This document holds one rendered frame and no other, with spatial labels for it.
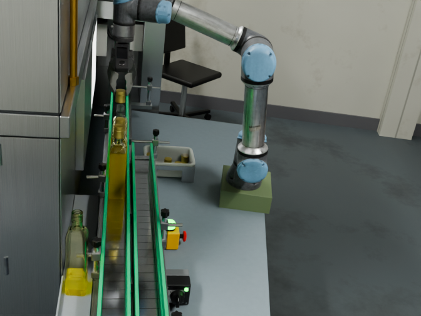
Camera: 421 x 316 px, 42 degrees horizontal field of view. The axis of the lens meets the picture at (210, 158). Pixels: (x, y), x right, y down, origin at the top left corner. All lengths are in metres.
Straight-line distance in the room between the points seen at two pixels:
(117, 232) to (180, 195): 0.54
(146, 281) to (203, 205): 0.69
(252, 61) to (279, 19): 3.14
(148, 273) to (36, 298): 0.33
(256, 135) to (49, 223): 0.85
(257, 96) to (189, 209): 0.57
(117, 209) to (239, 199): 0.54
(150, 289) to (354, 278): 1.91
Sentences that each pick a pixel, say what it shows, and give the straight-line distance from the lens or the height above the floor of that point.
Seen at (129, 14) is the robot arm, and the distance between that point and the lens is 1.91.
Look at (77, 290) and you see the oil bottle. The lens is 1.62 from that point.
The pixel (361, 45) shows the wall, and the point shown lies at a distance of 5.18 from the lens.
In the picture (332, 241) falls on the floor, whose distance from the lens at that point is 3.63.
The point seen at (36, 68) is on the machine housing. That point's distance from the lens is 1.38.
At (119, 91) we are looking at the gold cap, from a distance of 2.00.
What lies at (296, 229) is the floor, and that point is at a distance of 3.66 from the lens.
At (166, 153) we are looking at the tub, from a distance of 2.55.
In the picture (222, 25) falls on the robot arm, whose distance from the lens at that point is 2.04.
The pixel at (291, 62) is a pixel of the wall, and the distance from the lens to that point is 5.14.
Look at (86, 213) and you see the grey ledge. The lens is 1.97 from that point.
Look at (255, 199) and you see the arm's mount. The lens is 2.28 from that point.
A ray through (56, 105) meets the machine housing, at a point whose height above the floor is 1.42.
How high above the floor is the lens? 1.96
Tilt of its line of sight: 27 degrees down
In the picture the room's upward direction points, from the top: 8 degrees clockwise
